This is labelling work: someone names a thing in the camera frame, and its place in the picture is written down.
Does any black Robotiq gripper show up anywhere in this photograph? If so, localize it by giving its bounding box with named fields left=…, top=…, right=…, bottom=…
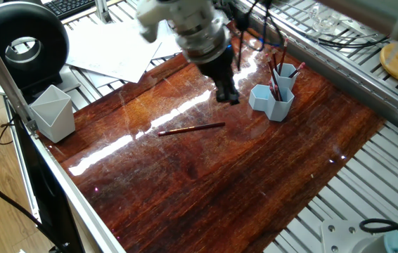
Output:
left=198, top=48, right=243, bottom=106

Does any light blue hexagonal pen holder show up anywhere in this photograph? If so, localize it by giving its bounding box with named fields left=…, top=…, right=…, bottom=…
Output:
left=248, top=62, right=298, bottom=122

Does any grey pentagonal pen holder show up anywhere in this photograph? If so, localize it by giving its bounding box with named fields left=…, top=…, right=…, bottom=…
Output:
left=29, top=84, right=77, bottom=144

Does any brown wood-grain board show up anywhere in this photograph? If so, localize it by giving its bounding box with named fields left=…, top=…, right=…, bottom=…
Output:
left=58, top=20, right=387, bottom=253

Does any clear plastic container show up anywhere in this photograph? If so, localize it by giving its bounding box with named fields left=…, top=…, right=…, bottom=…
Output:
left=304, top=4, right=344, bottom=36

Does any small white paper sheet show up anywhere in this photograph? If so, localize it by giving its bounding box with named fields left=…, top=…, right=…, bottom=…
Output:
left=108, top=11, right=182, bottom=61

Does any large white paper sheet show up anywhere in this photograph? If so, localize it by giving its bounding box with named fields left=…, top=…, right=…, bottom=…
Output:
left=65, top=20, right=166, bottom=84

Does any black keyboard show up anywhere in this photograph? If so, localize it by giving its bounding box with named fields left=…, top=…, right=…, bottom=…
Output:
left=41, top=0, right=117, bottom=20

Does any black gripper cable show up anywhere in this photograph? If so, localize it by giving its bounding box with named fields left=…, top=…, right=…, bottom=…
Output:
left=224, top=0, right=398, bottom=235

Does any black cable bundle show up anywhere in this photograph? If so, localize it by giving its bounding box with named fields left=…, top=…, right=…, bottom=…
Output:
left=312, top=32, right=386, bottom=51

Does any silver metal post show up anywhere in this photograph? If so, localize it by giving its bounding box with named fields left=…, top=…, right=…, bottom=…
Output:
left=95, top=0, right=113, bottom=24

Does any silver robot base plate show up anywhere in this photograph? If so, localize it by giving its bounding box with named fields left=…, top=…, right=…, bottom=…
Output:
left=317, top=219, right=379, bottom=253

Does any black round ring lamp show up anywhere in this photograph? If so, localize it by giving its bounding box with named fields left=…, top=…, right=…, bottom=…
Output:
left=0, top=2, right=70, bottom=97

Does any grey aluminium frame rail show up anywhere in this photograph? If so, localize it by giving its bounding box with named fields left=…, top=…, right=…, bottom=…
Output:
left=0, top=11, right=41, bottom=138

